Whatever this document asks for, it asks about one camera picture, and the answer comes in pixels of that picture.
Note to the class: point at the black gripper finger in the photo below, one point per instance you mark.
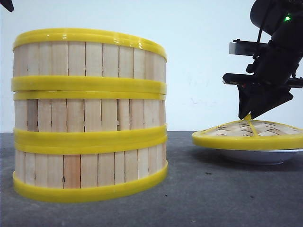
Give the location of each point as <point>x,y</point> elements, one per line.
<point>7,4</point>

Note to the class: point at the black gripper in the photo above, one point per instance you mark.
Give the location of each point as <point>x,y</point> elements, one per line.
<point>275,66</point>

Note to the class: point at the woven bamboo steamer lid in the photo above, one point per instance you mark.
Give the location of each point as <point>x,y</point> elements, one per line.
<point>249,134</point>

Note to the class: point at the bamboo steamer basket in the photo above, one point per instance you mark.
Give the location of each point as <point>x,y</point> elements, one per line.
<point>87,126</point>
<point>98,177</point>
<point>77,63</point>

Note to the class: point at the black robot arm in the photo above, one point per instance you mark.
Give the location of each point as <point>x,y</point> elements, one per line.
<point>269,16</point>

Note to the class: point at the white plate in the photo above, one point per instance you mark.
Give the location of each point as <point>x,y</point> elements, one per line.
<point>254,157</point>

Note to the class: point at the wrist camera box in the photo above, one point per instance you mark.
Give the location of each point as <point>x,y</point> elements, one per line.
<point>247,48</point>

